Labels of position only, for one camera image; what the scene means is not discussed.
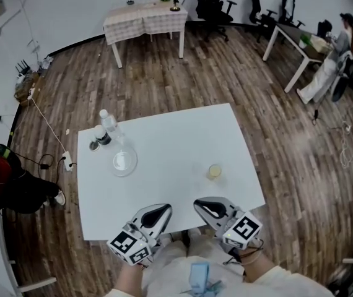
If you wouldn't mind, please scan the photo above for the dark top white leg desk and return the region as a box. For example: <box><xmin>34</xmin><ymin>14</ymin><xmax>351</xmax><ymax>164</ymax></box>
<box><xmin>262</xmin><ymin>23</ymin><xmax>351</xmax><ymax>94</ymax></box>

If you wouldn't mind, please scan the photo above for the light blue badge holder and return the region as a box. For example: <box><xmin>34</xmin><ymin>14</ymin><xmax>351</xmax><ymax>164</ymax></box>
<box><xmin>190</xmin><ymin>263</ymin><xmax>210</xmax><ymax>294</ymax></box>

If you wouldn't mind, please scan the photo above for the person's left forearm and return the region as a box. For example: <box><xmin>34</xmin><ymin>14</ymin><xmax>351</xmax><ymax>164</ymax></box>
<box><xmin>111</xmin><ymin>260</ymin><xmax>152</xmax><ymax>297</ymax></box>

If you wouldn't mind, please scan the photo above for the white floor power strip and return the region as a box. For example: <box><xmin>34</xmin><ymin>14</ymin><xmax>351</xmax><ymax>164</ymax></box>
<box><xmin>61</xmin><ymin>152</ymin><xmax>74</xmax><ymax>171</ymax></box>

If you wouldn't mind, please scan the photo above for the clear glass bowl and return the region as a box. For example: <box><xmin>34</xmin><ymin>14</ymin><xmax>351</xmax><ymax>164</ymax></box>
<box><xmin>111</xmin><ymin>148</ymin><xmax>139</xmax><ymax>178</ymax></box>

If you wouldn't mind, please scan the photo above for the white side desk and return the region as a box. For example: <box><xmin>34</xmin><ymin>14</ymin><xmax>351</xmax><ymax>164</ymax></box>
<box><xmin>0</xmin><ymin>209</ymin><xmax>58</xmax><ymax>297</ymax></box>

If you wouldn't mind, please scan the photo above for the white extension cable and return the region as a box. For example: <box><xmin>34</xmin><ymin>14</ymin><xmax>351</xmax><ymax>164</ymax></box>
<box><xmin>29</xmin><ymin>97</ymin><xmax>68</xmax><ymax>158</ymax></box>

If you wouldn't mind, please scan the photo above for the clear plastic water bottle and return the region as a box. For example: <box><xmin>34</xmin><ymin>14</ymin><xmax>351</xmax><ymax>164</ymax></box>
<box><xmin>98</xmin><ymin>109</ymin><xmax>129</xmax><ymax>148</ymax></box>

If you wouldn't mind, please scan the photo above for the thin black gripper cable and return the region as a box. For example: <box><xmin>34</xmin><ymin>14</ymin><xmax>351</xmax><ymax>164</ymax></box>
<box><xmin>224</xmin><ymin>238</ymin><xmax>264</xmax><ymax>266</ymax></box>

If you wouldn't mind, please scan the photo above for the cardboard box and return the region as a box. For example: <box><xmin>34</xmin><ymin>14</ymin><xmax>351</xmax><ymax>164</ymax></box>
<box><xmin>14</xmin><ymin>71</ymin><xmax>41</xmax><ymax>103</ymax></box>

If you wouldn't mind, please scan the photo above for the light blue lanyard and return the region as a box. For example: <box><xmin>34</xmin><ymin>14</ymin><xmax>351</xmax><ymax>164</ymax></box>
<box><xmin>191</xmin><ymin>280</ymin><xmax>227</xmax><ymax>295</ymax></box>

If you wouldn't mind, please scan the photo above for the checkered cloth table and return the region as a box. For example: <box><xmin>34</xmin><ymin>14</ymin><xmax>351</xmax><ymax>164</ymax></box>
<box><xmin>103</xmin><ymin>2</ymin><xmax>189</xmax><ymax>69</ymax></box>

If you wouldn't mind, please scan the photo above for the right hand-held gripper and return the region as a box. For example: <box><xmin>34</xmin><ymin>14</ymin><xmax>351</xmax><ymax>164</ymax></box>
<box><xmin>193</xmin><ymin>196</ymin><xmax>263</xmax><ymax>251</ymax></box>

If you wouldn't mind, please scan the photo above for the person's right forearm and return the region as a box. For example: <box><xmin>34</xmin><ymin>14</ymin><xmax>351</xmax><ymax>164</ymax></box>
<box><xmin>241</xmin><ymin>249</ymin><xmax>281</xmax><ymax>283</ymax></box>

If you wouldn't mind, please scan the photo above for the tangled white floor cable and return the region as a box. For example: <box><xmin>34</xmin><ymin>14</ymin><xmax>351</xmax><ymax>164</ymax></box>
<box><xmin>314</xmin><ymin>110</ymin><xmax>353</xmax><ymax>173</ymax></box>

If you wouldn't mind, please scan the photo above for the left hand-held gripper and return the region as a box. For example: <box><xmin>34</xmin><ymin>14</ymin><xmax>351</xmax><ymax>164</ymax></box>
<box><xmin>107</xmin><ymin>203</ymin><xmax>173</xmax><ymax>266</ymax></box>

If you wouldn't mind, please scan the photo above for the black bag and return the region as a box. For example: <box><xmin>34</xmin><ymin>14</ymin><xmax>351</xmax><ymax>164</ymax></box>
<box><xmin>316</xmin><ymin>19</ymin><xmax>333</xmax><ymax>38</ymax></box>

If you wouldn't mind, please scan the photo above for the cream box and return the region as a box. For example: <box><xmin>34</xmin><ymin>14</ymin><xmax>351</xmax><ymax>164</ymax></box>
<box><xmin>309</xmin><ymin>35</ymin><xmax>331</xmax><ymax>54</ymax></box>

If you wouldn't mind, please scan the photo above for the black router with antennas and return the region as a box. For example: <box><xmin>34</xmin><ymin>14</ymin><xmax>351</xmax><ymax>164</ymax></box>
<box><xmin>15</xmin><ymin>59</ymin><xmax>30</xmax><ymax>77</ymax></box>

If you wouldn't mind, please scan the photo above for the dark jar with white lid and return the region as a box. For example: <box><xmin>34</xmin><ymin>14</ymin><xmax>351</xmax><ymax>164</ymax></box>
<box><xmin>93</xmin><ymin>124</ymin><xmax>113</xmax><ymax>147</ymax></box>

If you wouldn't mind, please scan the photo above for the green plant in white pot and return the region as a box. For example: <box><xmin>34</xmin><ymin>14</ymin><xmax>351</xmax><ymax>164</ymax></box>
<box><xmin>299</xmin><ymin>33</ymin><xmax>312</xmax><ymax>50</ymax></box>

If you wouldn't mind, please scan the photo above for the person's white clothing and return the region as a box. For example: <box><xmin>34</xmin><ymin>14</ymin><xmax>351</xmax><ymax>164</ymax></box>
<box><xmin>103</xmin><ymin>229</ymin><xmax>335</xmax><ymax>297</ymax></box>

